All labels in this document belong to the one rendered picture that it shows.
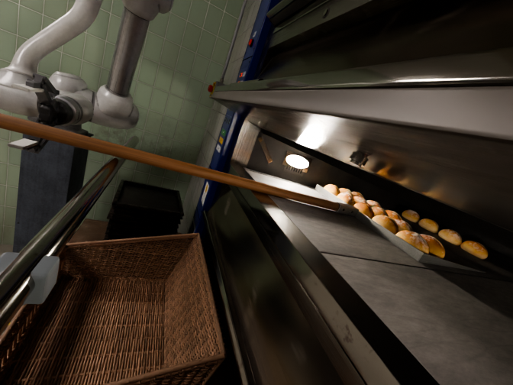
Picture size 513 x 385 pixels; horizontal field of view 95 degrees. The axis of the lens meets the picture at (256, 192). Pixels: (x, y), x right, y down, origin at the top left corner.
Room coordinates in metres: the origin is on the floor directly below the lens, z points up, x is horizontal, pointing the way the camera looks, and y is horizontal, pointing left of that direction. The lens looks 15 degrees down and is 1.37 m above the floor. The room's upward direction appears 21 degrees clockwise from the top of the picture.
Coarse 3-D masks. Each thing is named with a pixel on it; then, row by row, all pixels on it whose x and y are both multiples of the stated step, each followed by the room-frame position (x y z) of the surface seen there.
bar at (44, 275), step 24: (96, 192) 0.36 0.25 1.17; (72, 216) 0.27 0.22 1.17; (48, 240) 0.21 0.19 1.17; (0, 264) 0.17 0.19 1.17; (24, 264) 0.17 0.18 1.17; (48, 264) 0.19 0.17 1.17; (0, 288) 0.15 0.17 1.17; (24, 288) 0.16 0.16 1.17; (48, 288) 0.18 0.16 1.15; (0, 312) 0.13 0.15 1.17
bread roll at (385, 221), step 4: (376, 216) 0.80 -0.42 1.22; (380, 216) 0.79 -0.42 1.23; (384, 216) 0.79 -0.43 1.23; (388, 216) 0.79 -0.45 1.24; (376, 220) 0.78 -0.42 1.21; (380, 220) 0.78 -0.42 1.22; (384, 220) 0.77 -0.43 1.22; (388, 220) 0.77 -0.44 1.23; (392, 220) 0.77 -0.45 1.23; (380, 224) 0.77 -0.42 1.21; (384, 224) 0.76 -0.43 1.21; (388, 224) 0.75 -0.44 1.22; (392, 224) 0.75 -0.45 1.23; (396, 224) 0.76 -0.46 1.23; (388, 228) 0.75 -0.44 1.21; (392, 228) 0.74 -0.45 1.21; (396, 228) 0.74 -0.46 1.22; (392, 232) 0.74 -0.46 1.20; (396, 232) 0.74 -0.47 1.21
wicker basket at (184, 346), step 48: (144, 240) 0.82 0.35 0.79; (192, 240) 0.91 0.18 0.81; (96, 288) 0.72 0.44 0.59; (144, 288) 0.80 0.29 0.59; (192, 288) 0.69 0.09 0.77; (0, 336) 0.38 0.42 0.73; (48, 336) 0.51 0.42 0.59; (96, 336) 0.55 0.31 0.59; (144, 336) 0.61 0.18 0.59; (192, 336) 0.54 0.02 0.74; (0, 384) 0.37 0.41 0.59; (48, 384) 0.41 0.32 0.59; (96, 384) 0.44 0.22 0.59; (144, 384) 0.36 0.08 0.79; (192, 384) 0.41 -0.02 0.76
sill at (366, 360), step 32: (256, 192) 0.68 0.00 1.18; (288, 224) 0.52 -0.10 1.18; (288, 256) 0.42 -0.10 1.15; (320, 256) 0.42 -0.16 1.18; (320, 288) 0.33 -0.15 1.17; (352, 288) 0.34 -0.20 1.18; (352, 320) 0.27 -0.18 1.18; (352, 352) 0.25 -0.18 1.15; (384, 352) 0.23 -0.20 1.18; (384, 384) 0.21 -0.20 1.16; (416, 384) 0.20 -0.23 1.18
